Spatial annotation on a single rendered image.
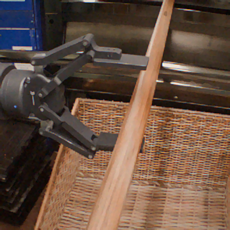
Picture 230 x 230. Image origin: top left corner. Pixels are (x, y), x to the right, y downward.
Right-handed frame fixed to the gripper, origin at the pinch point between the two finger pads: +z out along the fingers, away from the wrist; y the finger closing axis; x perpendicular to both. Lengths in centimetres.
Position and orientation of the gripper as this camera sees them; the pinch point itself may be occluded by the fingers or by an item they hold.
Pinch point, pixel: (138, 106)
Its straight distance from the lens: 51.0
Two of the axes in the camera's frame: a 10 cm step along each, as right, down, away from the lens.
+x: -2.1, 5.6, -8.0
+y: 0.0, 8.2, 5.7
